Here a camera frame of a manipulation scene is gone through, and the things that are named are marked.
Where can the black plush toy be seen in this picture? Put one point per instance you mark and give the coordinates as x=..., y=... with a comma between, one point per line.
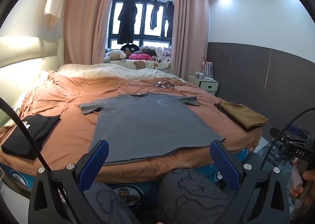
x=129, y=47

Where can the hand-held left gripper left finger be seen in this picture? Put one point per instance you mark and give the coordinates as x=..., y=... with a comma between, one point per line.
x=94, y=162

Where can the grey printed pants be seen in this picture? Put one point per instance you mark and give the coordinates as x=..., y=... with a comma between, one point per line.
x=192, y=189

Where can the cream headboard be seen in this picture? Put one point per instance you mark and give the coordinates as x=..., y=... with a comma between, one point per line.
x=24, y=47

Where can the floral cloth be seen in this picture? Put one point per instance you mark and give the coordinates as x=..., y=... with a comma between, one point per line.
x=162, y=53

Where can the pink plush toy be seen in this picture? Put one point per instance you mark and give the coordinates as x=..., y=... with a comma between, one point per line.
x=139, y=56

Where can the blue printed bed sheet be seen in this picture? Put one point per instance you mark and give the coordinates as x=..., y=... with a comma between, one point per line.
x=19, y=179

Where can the black hanging coat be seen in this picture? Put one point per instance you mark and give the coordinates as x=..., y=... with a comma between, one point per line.
x=126, y=20

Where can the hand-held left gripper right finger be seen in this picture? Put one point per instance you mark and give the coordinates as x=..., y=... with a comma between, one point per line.
x=226, y=165

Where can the grey t-shirt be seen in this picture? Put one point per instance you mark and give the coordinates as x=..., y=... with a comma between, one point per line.
x=152, y=125

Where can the grey hanging garment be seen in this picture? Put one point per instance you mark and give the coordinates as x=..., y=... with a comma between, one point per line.
x=154, y=15

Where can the pale green nightstand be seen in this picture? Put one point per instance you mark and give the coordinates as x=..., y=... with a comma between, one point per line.
x=201, y=86

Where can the person's right hand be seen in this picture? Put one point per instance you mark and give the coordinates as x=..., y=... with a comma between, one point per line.
x=309, y=184

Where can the cream plush toy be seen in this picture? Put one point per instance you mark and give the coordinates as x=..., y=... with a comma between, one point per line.
x=115, y=54

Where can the cream duvet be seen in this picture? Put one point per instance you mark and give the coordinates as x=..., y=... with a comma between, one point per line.
x=110, y=69

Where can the bear print bedding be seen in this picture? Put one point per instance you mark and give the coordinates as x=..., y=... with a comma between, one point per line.
x=147, y=64

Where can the mustard brown folded garment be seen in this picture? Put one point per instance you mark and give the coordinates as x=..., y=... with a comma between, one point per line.
x=246, y=115

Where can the pink curtain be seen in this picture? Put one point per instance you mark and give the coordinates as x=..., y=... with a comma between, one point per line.
x=189, y=29
x=81, y=17

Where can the dark hanging garment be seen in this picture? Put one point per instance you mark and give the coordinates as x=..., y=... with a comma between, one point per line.
x=168, y=20

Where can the black framed window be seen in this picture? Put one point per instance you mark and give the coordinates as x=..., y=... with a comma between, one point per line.
x=145, y=38

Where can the striped gift bag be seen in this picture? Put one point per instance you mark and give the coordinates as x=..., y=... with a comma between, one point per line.
x=207, y=66

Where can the orange blanket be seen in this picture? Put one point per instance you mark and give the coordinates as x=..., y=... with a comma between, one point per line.
x=61, y=91

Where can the black folded garment white logo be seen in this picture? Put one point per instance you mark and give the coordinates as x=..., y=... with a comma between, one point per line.
x=27, y=135

